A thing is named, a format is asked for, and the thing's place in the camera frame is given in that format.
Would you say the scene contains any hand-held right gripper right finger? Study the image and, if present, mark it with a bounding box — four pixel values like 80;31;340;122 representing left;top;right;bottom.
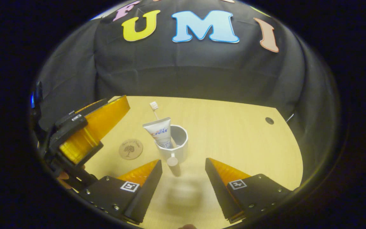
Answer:
205;157;293;224

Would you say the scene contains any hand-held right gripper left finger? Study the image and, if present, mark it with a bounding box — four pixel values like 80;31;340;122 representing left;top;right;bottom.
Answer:
78;159;163;224

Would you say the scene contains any round cork coaster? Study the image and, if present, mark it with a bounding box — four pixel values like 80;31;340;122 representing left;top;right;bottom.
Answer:
118;139;144;160

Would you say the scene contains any pale wooden toothbrush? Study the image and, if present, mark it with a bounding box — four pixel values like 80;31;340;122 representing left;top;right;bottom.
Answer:
149;101;160;121

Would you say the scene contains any white cup with wooden handle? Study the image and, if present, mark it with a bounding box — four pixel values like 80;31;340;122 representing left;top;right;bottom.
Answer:
155;125;189;168

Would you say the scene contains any white toothpaste tube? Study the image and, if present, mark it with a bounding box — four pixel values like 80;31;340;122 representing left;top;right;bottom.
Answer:
142;117;174;149

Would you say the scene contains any wooden desktop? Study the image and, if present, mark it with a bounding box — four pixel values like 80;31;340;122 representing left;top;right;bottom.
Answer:
84;95;304;229

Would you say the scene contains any black backdrop cloth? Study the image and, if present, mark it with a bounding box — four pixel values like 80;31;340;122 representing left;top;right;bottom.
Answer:
34;0;340;186

